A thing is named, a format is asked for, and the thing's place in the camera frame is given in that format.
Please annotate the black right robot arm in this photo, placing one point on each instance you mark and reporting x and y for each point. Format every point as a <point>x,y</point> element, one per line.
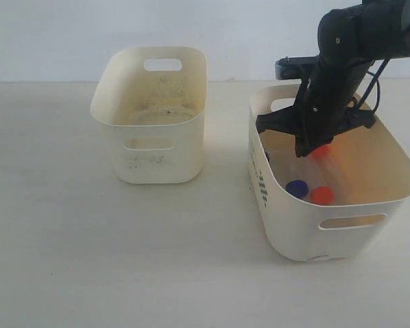
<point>355,44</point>

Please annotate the cream plastic bin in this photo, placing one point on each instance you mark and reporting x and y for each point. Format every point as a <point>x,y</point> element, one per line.
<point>376,180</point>
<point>150,107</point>

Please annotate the orange-capped tube front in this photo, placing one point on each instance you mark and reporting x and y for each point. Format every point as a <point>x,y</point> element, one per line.
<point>320,192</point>

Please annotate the orange-capped tube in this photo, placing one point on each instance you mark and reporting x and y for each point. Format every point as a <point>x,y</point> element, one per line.
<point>320,192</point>
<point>325,158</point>

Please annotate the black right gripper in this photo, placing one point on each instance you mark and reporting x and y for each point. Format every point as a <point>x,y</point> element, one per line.
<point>324,107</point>

